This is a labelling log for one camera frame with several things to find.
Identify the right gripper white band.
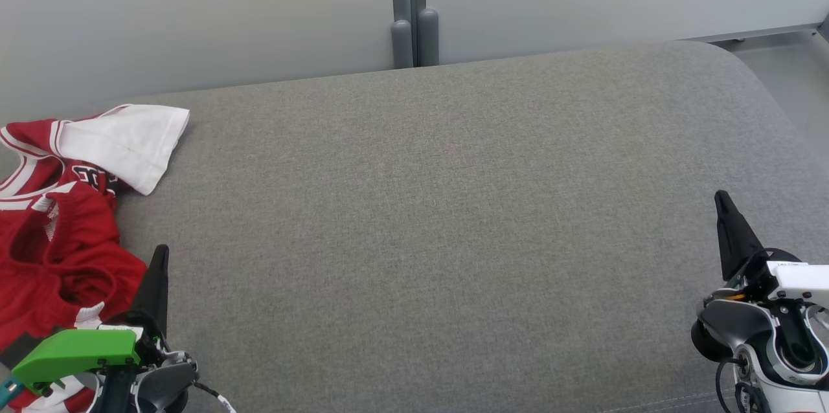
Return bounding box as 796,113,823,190
714,190,829,309

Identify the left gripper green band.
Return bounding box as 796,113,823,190
12,245,170,396

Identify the red shorts white trim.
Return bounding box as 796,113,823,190
0,183,148,362

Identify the red white basketball jersey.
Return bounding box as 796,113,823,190
0,104,190,413

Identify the black white left arm cable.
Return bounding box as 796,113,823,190
193,382,237,413

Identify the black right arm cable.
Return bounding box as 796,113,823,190
714,358,745,413

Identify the grey partition post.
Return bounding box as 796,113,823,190
409,0,440,67
389,0,414,69

